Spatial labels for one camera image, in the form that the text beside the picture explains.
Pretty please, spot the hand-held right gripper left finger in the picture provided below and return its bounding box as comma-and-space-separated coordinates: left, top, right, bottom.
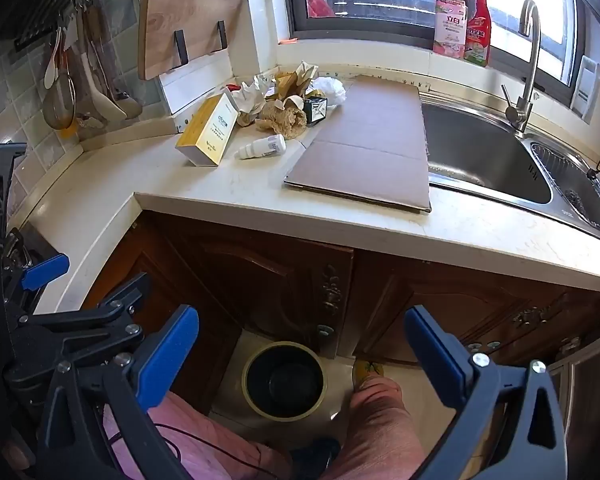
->
36, 304, 201, 480

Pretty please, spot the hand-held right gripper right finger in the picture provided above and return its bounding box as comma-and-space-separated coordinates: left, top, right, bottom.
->
404, 305, 568, 480

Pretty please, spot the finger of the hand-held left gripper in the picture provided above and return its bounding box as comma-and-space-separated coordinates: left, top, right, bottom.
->
2, 254, 71, 321
2, 272, 153, 391

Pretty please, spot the round black trash bin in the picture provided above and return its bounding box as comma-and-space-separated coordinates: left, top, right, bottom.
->
241, 341, 328, 422

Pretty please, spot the white plastic bag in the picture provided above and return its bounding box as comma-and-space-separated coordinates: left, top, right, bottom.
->
312, 76, 348, 107

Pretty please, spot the brown wooden cabinet door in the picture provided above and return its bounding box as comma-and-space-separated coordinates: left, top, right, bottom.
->
350, 247, 600, 376
547, 330, 600, 480
135, 210, 356, 361

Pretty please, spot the yellow slipper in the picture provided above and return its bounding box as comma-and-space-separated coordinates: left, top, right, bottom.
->
352, 359, 385, 393

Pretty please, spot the person's right leg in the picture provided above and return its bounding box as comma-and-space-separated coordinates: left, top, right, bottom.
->
325, 375, 461, 480

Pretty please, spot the person's leg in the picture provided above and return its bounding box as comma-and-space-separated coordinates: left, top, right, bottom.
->
325, 375, 461, 480
102, 390, 291, 480

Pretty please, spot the person's left leg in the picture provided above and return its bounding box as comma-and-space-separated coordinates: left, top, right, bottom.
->
102, 390, 291, 480

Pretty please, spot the mesh skimmer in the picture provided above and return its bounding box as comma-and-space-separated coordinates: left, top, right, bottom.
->
42, 27, 77, 131

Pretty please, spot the white ladle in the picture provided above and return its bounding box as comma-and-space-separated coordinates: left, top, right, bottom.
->
80, 52, 128, 121

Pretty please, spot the stainless steel sink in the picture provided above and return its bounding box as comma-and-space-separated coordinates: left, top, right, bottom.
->
420, 90, 600, 248

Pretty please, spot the yellow and white box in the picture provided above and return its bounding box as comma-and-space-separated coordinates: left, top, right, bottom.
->
175, 92, 239, 167

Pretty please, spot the small white bottle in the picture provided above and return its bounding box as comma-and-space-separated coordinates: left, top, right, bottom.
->
234, 136, 287, 160

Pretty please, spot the brown cardboard sheet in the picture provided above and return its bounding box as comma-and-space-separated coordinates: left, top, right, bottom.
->
284, 75, 432, 212

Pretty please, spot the white backsplash panel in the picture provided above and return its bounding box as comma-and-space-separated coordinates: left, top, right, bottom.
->
159, 67, 253, 133

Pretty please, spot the black cutting board rack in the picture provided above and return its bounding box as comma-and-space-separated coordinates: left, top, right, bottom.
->
115, 0, 228, 68

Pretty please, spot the crumpled brown paper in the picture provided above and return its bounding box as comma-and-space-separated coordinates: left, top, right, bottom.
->
256, 99, 308, 141

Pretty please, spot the crumpled white paper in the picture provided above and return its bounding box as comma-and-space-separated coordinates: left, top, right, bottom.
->
225, 75, 276, 126

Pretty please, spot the dark green packet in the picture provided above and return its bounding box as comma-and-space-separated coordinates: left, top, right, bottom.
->
302, 97, 328, 126

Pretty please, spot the wooden cutting board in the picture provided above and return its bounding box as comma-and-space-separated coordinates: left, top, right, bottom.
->
137, 0, 248, 82

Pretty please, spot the stainless steel faucet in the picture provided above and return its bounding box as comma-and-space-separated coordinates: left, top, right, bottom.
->
501, 0, 542, 133

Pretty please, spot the red spray bottle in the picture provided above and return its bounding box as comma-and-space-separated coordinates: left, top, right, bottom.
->
464, 0, 492, 67

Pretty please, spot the red cloth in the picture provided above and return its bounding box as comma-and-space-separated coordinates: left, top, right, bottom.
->
306, 0, 337, 20

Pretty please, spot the ornate metal door handle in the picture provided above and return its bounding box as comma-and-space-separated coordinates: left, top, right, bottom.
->
321, 265, 342, 318
512, 306, 551, 327

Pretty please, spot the black utensil rail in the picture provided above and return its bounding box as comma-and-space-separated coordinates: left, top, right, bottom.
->
0, 0, 146, 51

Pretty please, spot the dark window frame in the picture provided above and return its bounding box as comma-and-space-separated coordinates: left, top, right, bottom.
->
285, 0, 596, 91

